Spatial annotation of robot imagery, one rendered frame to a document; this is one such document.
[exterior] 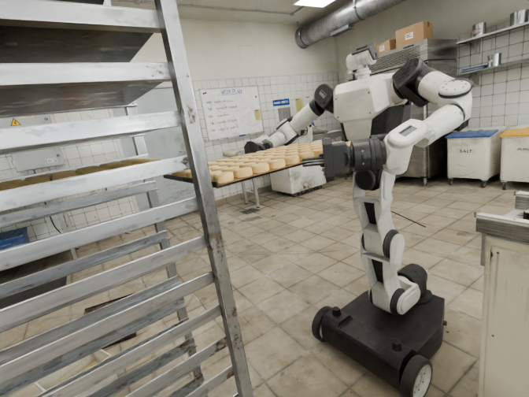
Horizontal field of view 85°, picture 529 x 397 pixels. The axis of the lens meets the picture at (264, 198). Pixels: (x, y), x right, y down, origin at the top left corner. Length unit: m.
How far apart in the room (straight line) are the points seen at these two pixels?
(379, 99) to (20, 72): 1.09
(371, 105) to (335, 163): 0.49
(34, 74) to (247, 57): 5.16
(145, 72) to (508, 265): 1.13
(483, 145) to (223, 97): 3.89
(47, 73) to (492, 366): 1.50
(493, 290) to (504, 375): 0.31
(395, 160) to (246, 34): 5.09
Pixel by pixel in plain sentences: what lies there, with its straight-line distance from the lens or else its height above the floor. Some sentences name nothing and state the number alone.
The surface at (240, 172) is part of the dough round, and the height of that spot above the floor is 1.18.
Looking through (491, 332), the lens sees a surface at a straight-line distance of 1.34.
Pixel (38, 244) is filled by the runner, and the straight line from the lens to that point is 0.61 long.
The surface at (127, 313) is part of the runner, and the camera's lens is 0.67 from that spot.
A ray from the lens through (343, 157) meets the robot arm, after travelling 0.83.
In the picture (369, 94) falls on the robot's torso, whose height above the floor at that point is 1.34.
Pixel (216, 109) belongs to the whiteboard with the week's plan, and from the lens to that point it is 5.18.
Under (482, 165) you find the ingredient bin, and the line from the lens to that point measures 4.88.
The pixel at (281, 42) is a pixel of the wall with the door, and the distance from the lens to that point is 6.15.
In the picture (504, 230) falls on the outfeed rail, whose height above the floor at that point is 0.86.
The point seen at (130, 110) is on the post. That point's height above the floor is 1.39.
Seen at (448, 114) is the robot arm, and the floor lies 1.24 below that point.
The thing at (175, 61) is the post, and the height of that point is 1.42.
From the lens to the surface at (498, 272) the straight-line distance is 1.21.
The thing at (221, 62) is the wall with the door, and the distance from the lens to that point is 5.39.
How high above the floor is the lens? 1.29
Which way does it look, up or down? 14 degrees down
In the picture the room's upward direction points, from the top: 9 degrees counter-clockwise
